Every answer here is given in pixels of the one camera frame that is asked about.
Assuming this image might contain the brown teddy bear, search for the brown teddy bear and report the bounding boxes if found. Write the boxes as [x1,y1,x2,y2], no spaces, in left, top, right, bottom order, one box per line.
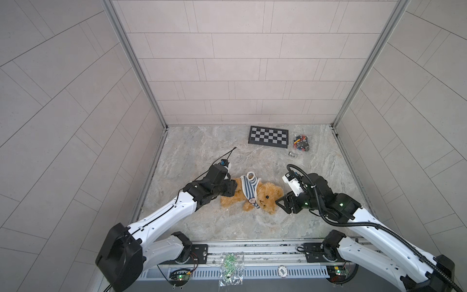
[220,178,284,215]

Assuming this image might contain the blue white striped sweater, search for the blue white striped sweater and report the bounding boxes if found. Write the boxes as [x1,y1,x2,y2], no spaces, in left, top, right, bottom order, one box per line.
[241,172,261,209]

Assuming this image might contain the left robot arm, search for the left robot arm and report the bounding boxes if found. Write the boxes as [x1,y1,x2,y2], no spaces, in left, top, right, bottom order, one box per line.
[96,159,237,292]

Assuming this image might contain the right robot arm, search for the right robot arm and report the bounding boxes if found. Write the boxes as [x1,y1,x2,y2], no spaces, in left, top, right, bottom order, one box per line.
[276,171,461,292]

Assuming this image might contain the bag of colourful small parts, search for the bag of colourful small parts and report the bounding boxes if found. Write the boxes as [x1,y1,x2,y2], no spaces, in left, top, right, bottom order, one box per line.
[293,135,310,152]

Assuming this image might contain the black white chessboard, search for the black white chessboard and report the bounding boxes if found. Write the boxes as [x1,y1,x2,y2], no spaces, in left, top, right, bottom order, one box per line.
[248,125,289,148]

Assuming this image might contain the round white sticker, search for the round white sticker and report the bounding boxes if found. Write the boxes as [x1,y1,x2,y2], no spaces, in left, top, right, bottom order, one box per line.
[277,265,288,278]

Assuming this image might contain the right circuit board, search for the right circuit board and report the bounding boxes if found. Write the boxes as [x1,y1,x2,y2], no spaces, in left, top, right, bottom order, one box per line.
[327,266,349,283]

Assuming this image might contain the circuit board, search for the circuit board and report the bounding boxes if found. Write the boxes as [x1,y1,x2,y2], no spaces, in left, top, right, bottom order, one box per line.
[327,266,349,283]
[169,268,192,287]

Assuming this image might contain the clear bag with green parts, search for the clear bag with green parts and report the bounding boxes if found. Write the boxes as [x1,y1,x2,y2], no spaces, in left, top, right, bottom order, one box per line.
[219,253,244,287]

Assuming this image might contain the left circuit board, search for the left circuit board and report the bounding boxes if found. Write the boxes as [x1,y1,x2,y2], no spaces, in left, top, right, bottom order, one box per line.
[169,268,192,287]

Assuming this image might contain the black corrugated cable hose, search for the black corrugated cable hose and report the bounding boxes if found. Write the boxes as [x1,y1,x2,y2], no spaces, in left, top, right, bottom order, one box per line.
[286,163,464,292]

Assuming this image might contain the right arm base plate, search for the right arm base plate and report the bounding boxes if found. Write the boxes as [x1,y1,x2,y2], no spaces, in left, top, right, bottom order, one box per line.
[296,243,352,266]

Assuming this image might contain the aluminium mounting rail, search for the aluminium mounting rail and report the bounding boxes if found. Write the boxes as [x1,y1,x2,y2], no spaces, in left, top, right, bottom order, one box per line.
[101,238,409,270]

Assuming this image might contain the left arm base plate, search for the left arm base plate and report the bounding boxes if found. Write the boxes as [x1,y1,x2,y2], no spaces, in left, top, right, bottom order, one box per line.
[161,244,209,265]

